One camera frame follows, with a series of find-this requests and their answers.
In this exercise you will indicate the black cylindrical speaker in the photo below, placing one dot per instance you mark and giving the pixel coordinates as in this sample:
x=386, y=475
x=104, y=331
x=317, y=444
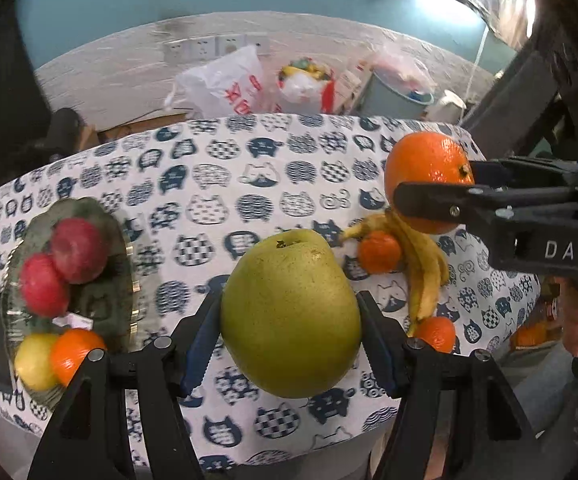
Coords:
x=61, y=127

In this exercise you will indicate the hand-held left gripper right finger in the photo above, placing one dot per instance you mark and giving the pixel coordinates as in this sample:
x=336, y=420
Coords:
x=381, y=360

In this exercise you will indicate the green glass bowl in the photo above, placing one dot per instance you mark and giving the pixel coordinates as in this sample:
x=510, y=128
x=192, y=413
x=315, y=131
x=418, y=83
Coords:
x=109, y=305

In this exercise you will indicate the white kettle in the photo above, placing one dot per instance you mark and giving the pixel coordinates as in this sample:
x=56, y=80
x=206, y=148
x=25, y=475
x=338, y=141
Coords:
x=446, y=106

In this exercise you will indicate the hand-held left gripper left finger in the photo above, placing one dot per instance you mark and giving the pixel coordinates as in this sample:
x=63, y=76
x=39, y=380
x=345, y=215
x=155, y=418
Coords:
x=200, y=360

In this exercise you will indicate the white wall socket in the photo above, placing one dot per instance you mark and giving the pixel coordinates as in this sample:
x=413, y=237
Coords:
x=176, y=50
x=230, y=44
x=258, y=41
x=203, y=47

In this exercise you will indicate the white plastic bag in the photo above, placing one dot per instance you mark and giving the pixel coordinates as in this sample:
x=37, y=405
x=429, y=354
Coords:
x=224, y=85

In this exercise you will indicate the green pear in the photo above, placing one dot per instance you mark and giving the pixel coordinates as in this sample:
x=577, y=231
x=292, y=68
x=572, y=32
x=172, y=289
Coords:
x=289, y=310

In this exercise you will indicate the cat print tablecloth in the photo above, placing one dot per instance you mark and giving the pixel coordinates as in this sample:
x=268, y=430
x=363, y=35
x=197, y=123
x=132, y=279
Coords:
x=269, y=160

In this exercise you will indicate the red apple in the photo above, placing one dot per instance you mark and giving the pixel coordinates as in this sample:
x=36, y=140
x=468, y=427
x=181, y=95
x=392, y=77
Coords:
x=44, y=285
x=76, y=250

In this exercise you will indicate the black smartphone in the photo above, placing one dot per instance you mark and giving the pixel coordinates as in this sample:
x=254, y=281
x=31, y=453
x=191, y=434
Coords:
x=0, y=345

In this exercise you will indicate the flat cardboard pieces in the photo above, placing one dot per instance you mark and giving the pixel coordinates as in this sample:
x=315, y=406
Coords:
x=354, y=85

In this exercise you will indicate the brown cardboard box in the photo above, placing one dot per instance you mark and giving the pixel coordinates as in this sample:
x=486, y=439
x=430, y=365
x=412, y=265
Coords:
x=89, y=136

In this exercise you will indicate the yellow pear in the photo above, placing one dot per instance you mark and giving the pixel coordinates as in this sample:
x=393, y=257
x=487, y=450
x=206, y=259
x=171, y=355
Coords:
x=36, y=360

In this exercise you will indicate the pink plastic bag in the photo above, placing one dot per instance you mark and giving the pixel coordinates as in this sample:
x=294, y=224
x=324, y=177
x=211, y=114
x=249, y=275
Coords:
x=399, y=67

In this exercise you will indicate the yellow banana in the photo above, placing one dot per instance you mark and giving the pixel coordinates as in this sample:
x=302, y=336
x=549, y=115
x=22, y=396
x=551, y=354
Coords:
x=416, y=280
x=440, y=265

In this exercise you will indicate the orange mandarin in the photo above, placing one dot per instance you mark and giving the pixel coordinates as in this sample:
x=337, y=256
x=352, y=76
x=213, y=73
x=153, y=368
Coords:
x=426, y=160
x=379, y=252
x=74, y=355
x=435, y=334

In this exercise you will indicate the grey blue trash bin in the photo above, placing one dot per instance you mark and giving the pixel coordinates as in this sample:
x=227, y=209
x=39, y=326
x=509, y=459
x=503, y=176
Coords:
x=394, y=102

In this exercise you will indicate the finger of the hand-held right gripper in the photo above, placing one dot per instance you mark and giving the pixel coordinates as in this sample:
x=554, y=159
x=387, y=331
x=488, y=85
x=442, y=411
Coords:
x=434, y=200
x=494, y=171

